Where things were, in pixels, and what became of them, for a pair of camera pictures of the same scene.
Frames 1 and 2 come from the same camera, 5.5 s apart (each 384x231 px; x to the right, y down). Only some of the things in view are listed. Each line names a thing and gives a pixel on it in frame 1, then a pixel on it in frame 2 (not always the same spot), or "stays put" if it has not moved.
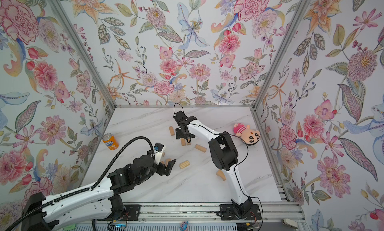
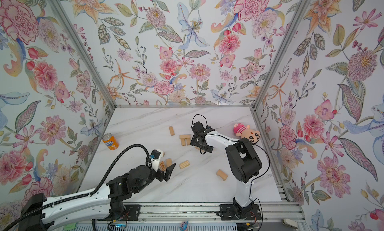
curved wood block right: [220, 173] stays put
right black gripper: [178, 134] -> [194, 141]
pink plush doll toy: [249, 136] stays put
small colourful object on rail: [184, 226] stays put
